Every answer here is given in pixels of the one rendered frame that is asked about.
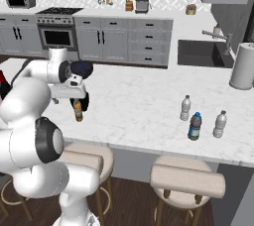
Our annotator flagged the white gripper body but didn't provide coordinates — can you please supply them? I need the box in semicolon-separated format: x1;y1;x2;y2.
49;82;88;101

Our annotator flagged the black glass bottle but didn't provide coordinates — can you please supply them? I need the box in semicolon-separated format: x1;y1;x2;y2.
69;91;90;112

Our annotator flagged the brown glass bottle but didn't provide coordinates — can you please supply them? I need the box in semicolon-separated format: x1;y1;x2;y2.
73;99;84;123

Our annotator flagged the beige round stool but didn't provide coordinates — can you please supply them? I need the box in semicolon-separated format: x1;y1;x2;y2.
0;175;35;222
58;142;115;226
149;154;227;226

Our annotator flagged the grey cupboard run with drawers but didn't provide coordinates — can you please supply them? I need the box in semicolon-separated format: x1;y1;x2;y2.
73;16;175;69

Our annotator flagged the black hob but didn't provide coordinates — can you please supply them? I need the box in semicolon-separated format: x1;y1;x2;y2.
35;6;84;17

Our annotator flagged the silver toaster oven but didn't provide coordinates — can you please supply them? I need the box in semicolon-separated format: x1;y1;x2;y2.
4;0;37;10

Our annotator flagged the wooden knife block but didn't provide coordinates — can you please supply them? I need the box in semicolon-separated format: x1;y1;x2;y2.
124;0;135;13

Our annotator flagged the silver coffee machine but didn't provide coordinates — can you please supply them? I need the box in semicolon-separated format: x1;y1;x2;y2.
134;0;153;15

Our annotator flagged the clear plastic bottle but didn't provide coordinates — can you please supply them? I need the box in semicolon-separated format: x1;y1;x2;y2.
180;94;192;122
212;110;228;139

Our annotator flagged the blue-capped dark plastic bottle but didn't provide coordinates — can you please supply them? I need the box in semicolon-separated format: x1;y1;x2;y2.
187;111;203;142

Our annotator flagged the dark sink basin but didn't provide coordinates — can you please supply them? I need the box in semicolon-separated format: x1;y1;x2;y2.
177;39;234;69

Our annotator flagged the tan basket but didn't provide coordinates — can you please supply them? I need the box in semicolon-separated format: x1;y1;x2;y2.
185;3;197;16

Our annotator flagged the white soap dispenser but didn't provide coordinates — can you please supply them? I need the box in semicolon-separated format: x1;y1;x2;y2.
212;24;223;40

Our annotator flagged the silver tap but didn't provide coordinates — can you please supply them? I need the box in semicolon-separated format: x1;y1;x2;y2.
201;29;235;57

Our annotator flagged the white paper towel roll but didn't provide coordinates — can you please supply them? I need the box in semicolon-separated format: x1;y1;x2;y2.
228;42;254;91

